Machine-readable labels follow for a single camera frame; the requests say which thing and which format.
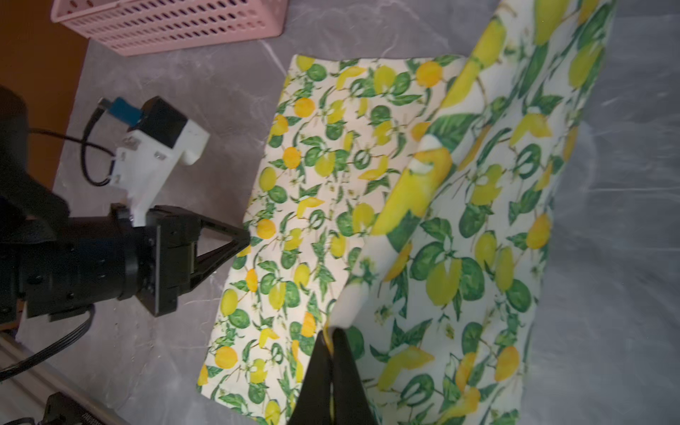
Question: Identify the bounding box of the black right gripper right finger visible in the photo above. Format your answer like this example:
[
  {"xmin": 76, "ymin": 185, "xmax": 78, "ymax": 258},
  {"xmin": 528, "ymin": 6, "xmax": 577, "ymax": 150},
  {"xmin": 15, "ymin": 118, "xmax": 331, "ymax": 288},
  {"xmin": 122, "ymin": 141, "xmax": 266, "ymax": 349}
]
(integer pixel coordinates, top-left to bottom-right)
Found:
[{"xmin": 332, "ymin": 329, "xmax": 376, "ymax": 425}]

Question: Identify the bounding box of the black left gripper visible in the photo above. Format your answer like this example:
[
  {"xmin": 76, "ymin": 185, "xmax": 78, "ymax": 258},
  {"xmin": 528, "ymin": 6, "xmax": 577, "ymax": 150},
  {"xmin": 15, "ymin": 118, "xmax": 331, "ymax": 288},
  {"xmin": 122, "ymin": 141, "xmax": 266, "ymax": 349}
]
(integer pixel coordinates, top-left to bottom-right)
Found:
[{"xmin": 136, "ymin": 206, "xmax": 251, "ymax": 317}]

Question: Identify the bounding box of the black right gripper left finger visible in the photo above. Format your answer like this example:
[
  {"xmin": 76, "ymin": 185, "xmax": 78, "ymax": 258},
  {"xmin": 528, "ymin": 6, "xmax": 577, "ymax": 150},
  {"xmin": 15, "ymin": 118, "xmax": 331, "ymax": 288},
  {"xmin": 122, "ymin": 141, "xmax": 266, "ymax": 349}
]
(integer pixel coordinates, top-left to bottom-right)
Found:
[{"xmin": 288, "ymin": 331, "xmax": 332, "ymax": 425}]

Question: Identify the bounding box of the lemon print skirt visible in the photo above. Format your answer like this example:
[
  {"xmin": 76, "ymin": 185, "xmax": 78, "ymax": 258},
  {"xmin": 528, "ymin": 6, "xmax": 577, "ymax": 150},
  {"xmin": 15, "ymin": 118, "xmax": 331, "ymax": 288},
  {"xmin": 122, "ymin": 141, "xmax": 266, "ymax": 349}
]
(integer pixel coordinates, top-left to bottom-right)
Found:
[{"xmin": 197, "ymin": 1, "xmax": 616, "ymax": 424}]

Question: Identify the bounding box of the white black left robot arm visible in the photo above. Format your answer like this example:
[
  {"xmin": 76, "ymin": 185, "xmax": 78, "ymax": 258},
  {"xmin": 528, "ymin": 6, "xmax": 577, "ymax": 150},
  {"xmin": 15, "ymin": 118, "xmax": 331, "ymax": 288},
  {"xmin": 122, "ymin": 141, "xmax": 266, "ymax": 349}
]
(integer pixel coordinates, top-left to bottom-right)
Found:
[{"xmin": 1, "ymin": 89, "xmax": 251, "ymax": 324}]

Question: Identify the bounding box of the pink perforated plastic basket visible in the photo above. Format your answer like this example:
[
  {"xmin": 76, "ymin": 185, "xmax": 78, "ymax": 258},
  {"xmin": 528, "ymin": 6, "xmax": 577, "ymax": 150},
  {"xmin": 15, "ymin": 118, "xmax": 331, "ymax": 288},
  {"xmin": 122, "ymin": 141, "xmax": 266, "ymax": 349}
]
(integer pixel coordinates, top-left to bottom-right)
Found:
[{"xmin": 51, "ymin": 0, "xmax": 289, "ymax": 57}]

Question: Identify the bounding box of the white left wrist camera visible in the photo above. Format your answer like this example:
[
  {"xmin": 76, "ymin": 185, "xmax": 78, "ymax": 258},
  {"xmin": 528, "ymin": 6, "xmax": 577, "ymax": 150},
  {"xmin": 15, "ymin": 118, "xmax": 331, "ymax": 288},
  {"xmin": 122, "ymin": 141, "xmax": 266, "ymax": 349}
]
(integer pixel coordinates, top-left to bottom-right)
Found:
[{"xmin": 104, "ymin": 97, "xmax": 210, "ymax": 228}]

